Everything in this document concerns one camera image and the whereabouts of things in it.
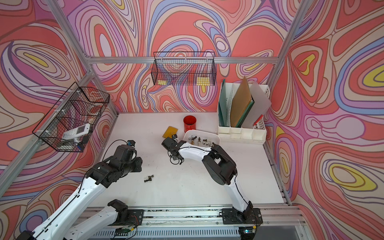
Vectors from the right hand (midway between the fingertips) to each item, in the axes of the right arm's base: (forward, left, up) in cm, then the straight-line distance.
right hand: (183, 155), depth 96 cm
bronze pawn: (+11, -15, 0) cm, 19 cm away
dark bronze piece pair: (-15, +19, 0) cm, 24 cm away
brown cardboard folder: (+30, -41, +18) cm, 54 cm away
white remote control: (-4, +47, +32) cm, 57 cm away
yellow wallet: (+20, +10, 0) cm, 22 cm away
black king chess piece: (+14, -8, 0) cm, 16 cm away
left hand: (-12, +20, +16) cm, 28 cm away
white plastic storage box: (+13, -14, 0) cm, 19 cm away
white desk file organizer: (+11, -37, +5) cm, 39 cm away
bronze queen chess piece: (+12, -11, 0) cm, 17 cm away
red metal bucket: (+19, -5, +10) cm, 22 cm away
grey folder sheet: (+17, -48, +27) cm, 58 cm away
